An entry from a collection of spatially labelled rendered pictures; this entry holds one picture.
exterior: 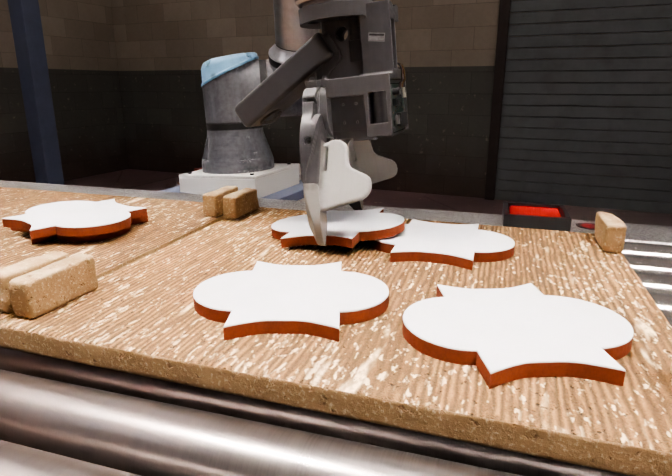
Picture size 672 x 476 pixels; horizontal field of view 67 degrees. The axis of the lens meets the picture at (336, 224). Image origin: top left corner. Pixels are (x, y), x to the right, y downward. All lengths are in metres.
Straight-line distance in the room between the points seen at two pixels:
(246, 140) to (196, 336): 0.76
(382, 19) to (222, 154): 0.64
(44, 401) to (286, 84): 0.31
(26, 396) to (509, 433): 0.25
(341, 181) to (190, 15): 6.15
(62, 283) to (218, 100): 0.71
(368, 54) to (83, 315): 0.30
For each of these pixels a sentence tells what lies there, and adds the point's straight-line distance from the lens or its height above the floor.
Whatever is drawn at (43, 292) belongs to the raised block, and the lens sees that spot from 0.39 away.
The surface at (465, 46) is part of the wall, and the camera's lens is 5.20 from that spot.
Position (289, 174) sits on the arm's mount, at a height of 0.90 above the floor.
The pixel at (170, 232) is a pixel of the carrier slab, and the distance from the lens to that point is 0.56.
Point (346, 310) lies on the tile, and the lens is 0.33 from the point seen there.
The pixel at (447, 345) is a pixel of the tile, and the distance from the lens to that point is 0.29.
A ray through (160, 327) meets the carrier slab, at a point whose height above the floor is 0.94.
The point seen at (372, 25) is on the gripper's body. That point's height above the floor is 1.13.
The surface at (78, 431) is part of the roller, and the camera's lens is 0.31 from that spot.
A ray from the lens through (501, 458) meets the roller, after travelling 0.29.
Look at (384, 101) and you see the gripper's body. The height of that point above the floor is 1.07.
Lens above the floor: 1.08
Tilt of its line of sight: 15 degrees down
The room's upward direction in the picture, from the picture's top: straight up
